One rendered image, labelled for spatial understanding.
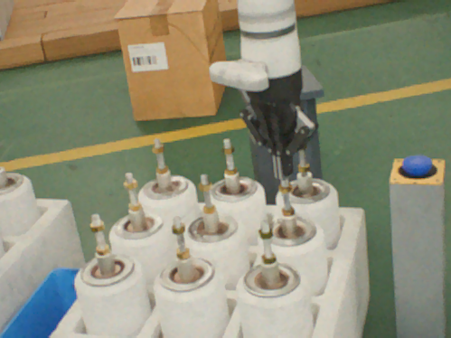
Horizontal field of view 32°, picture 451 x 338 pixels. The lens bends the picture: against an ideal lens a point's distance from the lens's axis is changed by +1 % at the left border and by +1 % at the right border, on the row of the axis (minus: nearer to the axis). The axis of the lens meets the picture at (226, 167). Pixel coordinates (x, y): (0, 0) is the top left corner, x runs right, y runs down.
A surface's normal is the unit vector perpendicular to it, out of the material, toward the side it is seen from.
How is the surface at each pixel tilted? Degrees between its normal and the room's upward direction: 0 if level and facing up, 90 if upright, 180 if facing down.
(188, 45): 90
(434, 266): 90
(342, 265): 0
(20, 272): 90
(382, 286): 0
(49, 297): 88
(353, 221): 0
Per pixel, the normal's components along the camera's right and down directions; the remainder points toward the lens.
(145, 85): -0.12, 0.44
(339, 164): -0.13, -0.89
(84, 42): 0.16, 0.43
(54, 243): 0.95, 0.02
